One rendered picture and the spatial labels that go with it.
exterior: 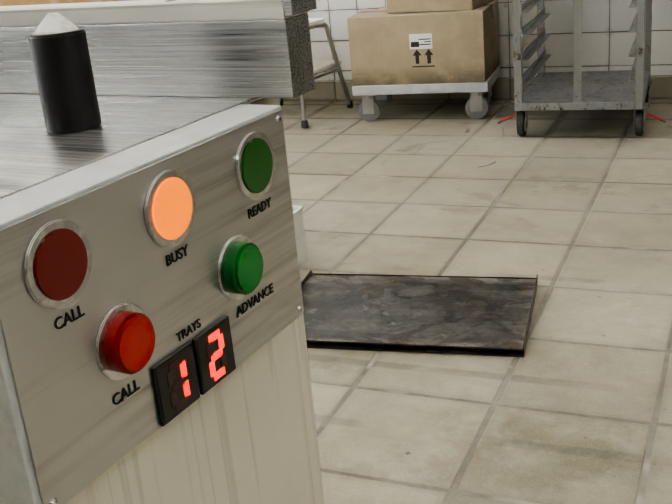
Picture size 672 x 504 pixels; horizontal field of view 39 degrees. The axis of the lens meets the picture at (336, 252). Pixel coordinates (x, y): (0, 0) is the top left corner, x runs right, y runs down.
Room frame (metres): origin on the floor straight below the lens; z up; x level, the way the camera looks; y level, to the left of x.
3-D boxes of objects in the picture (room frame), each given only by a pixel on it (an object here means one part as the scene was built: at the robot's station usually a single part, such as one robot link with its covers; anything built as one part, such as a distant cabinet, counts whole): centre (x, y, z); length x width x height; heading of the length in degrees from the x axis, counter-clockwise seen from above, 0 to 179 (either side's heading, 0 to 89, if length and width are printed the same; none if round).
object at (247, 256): (0.50, 0.06, 0.76); 0.03 x 0.02 x 0.03; 150
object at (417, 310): (2.08, -0.15, 0.02); 0.60 x 0.40 x 0.03; 73
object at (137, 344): (0.42, 0.11, 0.76); 0.03 x 0.02 x 0.03; 150
